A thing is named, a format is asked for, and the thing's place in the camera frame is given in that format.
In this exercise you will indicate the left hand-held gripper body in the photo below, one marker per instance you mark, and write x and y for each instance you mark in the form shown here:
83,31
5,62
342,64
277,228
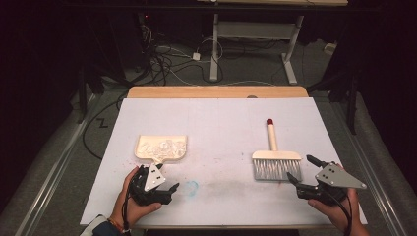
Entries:
152,178

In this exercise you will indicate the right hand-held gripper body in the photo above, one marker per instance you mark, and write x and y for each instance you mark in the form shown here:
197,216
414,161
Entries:
334,178

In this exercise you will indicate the cream plastic dustpan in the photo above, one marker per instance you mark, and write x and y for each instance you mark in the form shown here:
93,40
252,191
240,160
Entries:
160,149

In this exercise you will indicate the pile of clear plastic scraps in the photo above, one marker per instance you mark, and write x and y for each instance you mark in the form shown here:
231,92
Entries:
162,149

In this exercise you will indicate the cream brush with red tip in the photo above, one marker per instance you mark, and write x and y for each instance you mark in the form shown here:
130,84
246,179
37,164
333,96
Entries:
277,160

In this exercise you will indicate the person's right hand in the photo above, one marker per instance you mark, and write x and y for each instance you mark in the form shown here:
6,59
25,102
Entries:
341,214

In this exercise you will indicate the person's left hand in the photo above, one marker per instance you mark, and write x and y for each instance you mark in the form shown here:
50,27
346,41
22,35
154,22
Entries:
136,213

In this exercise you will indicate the black metal stand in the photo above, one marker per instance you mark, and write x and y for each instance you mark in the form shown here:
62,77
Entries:
352,98
82,95

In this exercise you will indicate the white power adapter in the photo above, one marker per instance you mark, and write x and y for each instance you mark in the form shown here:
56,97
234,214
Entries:
196,56

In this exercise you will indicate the metal floor rail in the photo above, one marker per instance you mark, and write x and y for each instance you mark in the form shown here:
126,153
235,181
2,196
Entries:
52,177
377,183

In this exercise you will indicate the white table frame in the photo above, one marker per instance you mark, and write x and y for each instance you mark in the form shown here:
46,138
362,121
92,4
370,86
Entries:
255,31

